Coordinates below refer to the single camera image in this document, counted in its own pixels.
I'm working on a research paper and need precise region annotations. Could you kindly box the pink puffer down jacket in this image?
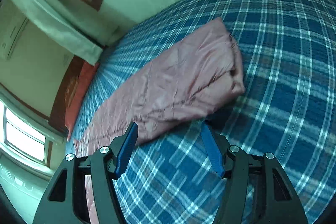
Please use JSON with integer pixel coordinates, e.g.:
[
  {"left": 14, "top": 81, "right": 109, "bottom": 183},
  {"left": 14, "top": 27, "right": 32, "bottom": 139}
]
[{"left": 76, "top": 18, "right": 245, "bottom": 223}]

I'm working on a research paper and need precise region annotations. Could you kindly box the dark wooden headboard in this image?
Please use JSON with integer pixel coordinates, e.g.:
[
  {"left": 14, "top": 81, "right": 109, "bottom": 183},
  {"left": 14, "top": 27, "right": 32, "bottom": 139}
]
[{"left": 49, "top": 56, "right": 84, "bottom": 137}]

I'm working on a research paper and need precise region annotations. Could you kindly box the pale green curtain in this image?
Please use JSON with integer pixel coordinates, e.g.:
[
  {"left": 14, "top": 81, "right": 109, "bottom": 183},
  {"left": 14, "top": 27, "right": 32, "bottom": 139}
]
[{"left": 11, "top": 0, "right": 102, "bottom": 65}]

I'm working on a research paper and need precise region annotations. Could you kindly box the orange red pillow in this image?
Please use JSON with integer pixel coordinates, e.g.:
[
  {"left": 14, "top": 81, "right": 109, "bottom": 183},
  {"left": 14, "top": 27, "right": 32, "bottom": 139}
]
[{"left": 64, "top": 61, "right": 100, "bottom": 141}]

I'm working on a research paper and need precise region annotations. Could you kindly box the blue plaid bed sheet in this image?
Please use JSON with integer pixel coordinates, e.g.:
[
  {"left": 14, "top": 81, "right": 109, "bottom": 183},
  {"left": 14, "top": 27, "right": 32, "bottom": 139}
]
[{"left": 65, "top": 0, "right": 336, "bottom": 224}]

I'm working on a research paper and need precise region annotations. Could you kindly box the white framed side window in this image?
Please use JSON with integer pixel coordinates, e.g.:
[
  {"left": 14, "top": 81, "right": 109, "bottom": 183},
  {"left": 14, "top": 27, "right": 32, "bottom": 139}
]
[{"left": 1, "top": 105, "right": 52, "bottom": 167}]

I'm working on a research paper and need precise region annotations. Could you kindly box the wall air conditioner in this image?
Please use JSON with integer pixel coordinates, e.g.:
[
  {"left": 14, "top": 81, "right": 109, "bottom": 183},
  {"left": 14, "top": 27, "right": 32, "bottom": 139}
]
[{"left": 1, "top": 0, "right": 28, "bottom": 60}]

